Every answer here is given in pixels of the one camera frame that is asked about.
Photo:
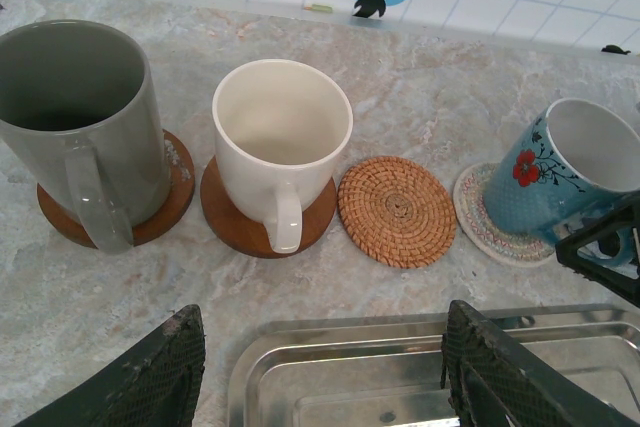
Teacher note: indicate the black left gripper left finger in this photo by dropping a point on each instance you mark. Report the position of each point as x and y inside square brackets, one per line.
[160, 377]

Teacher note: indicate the dark wooden coaster white marks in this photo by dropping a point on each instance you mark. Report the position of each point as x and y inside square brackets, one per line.
[177, 197]

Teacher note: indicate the blue floral mug white inside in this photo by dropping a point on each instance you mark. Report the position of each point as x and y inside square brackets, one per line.
[525, 197]

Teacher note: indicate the plain brown wooden coaster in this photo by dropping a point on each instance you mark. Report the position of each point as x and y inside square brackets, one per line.
[225, 227]

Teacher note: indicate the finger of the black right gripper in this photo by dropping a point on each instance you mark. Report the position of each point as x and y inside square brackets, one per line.
[615, 247]

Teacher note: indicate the tall grey mug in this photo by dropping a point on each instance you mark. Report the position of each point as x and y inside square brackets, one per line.
[135, 162]

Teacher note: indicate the stainless steel tray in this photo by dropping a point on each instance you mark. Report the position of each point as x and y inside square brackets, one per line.
[350, 372]

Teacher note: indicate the light brown cork coaster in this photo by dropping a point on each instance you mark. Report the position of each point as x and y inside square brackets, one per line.
[397, 209]

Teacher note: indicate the small yellow green sticker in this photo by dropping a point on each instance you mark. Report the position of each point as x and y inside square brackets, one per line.
[320, 7]

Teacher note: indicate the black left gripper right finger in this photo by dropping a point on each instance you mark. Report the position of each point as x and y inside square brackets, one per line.
[495, 382]

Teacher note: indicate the pale patterned fabric coaster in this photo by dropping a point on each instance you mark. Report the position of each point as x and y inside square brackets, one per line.
[472, 217]

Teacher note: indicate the half hidden black animal sticker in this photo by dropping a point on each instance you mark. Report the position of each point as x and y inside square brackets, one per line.
[616, 49]

